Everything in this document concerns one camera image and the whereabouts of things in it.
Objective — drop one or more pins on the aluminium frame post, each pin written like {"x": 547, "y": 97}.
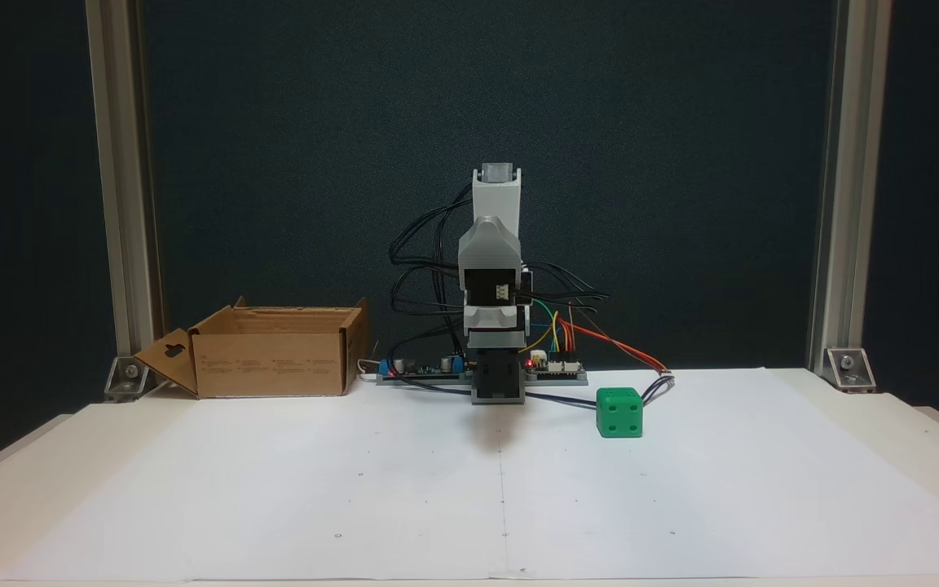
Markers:
{"x": 848, "y": 179}
{"x": 123, "y": 179}

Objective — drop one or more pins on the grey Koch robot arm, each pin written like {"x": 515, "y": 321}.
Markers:
{"x": 495, "y": 200}

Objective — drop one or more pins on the metal corner bracket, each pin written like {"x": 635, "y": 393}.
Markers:
{"x": 850, "y": 368}
{"x": 129, "y": 379}

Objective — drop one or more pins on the green dice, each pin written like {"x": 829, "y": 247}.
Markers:
{"x": 619, "y": 414}

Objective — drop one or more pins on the brown cardboard box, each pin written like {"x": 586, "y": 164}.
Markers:
{"x": 270, "y": 359}

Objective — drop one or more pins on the blue circuit board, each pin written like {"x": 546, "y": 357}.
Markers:
{"x": 425, "y": 371}

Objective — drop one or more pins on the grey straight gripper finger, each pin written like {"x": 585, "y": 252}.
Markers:
{"x": 490, "y": 235}

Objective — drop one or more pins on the circuit board with white connectors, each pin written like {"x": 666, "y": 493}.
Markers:
{"x": 559, "y": 371}

